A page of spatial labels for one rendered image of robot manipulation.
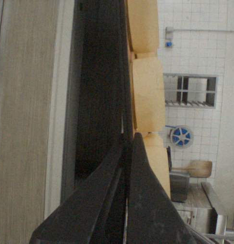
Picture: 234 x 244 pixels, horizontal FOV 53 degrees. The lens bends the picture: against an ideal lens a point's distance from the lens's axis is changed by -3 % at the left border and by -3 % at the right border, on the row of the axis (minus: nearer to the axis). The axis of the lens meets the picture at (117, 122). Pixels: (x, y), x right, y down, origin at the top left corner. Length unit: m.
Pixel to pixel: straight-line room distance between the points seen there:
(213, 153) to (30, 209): 4.39
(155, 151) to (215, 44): 4.32
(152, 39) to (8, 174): 0.14
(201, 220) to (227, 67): 2.49
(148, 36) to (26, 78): 0.09
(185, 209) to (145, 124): 3.54
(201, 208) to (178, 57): 2.44
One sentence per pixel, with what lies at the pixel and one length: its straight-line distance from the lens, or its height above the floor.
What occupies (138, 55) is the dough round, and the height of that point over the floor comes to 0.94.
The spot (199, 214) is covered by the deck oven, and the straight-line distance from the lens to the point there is 3.75.
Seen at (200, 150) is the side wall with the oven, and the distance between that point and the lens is 4.47.
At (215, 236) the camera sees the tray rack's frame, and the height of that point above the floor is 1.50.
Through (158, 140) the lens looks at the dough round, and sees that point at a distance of 0.22.
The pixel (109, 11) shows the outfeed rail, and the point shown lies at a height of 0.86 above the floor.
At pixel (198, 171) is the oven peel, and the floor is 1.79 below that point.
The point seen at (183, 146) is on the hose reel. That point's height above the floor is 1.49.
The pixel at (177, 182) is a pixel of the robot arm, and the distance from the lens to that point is 0.61.
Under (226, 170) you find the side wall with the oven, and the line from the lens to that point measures 4.67.
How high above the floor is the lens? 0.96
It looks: 9 degrees down
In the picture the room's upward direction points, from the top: 93 degrees clockwise
